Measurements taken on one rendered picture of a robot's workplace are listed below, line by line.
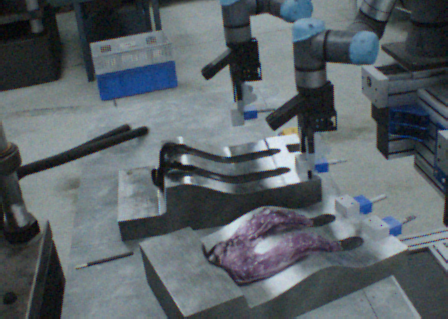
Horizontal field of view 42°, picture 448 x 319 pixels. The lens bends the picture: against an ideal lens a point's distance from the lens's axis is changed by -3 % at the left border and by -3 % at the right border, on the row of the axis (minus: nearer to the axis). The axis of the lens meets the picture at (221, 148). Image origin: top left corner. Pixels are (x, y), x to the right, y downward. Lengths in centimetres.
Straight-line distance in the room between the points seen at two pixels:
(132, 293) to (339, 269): 44
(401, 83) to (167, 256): 91
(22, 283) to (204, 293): 52
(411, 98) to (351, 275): 76
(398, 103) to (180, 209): 75
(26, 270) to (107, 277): 23
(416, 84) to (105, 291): 106
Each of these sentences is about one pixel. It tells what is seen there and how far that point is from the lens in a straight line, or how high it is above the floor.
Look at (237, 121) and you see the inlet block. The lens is 174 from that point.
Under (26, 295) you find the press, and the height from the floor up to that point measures 79.
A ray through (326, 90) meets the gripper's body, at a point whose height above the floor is 109.
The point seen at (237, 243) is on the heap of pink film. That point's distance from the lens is 127.
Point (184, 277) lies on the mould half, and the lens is 117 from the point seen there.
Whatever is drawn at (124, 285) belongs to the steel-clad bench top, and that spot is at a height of 80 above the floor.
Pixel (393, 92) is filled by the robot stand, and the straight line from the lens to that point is 182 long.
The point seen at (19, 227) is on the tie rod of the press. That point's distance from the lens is 161.
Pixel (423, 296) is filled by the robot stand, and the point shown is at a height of 21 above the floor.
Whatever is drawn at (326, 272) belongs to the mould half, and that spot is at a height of 88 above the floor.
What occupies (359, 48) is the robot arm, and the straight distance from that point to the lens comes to 134.
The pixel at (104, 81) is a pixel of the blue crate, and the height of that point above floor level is 15.
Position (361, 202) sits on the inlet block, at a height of 87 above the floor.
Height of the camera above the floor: 164
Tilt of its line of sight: 27 degrees down
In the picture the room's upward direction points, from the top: 7 degrees counter-clockwise
